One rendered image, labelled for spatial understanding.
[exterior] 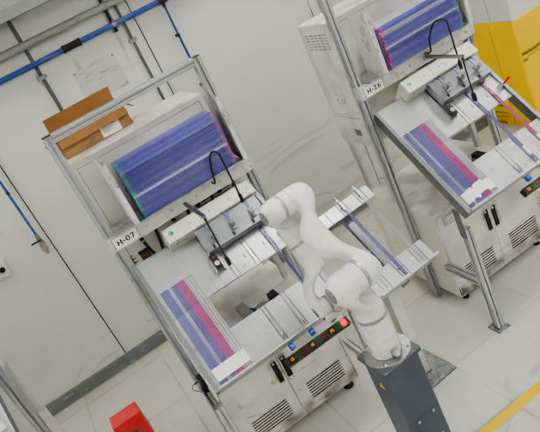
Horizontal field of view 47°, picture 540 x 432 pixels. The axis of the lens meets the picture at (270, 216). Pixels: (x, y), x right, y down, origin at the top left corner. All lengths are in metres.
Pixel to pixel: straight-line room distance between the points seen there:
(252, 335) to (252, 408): 0.56
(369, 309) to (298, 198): 0.49
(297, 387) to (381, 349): 0.96
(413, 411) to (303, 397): 0.89
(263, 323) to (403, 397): 0.69
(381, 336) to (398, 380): 0.19
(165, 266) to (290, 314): 0.62
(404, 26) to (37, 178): 2.44
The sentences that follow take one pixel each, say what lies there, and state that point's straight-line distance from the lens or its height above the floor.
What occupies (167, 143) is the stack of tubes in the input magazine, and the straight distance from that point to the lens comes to 2.83.
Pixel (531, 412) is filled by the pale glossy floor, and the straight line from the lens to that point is 3.13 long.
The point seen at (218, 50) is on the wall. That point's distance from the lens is 4.49.
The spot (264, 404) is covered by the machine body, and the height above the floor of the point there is 0.28.
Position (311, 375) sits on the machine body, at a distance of 3.33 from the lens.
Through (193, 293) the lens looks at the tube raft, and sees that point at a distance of 2.88.
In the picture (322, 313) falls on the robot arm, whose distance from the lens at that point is 2.52.
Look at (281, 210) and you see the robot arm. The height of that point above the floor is 1.35.
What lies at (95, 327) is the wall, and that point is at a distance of 4.63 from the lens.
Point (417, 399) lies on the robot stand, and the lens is 2.61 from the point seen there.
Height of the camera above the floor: 2.28
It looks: 23 degrees down
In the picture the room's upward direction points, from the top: 26 degrees counter-clockwise
